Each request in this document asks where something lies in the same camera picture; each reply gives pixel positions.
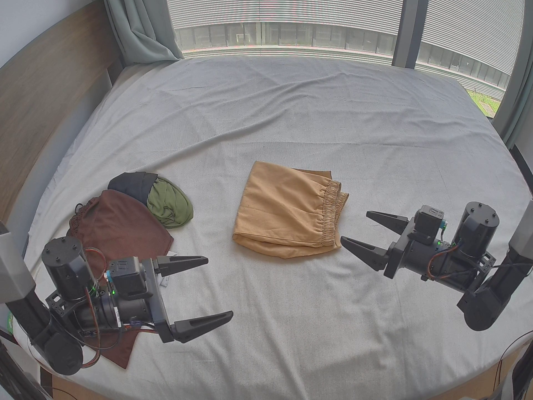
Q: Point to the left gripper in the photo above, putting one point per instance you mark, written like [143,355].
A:
[133,313]

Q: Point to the white garment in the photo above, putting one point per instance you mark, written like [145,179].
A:
[164,281]

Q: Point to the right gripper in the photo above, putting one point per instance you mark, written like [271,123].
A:
[416,258]

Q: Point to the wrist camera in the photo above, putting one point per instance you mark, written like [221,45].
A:
[129,275]
[429,219]

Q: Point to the grey-green curtain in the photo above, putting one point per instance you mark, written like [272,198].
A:
[133,23]

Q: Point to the black garment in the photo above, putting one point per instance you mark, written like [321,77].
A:
[129,183]

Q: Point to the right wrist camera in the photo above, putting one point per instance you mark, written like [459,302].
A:
[429,219]

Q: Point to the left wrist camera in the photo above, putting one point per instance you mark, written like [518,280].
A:
[129,275]

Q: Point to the tan shorts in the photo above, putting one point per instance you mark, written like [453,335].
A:
[279,211]

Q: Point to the dark brown shorts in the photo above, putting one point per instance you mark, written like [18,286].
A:
[125,223]

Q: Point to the green garment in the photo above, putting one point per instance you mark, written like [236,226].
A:
[170,204]

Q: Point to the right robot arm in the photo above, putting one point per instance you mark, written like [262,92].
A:
[483,231]

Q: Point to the window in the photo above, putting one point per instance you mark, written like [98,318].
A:
[291,11]

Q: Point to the bed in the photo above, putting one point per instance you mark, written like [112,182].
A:
[312,119]

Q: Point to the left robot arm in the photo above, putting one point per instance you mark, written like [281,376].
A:
[62,265]

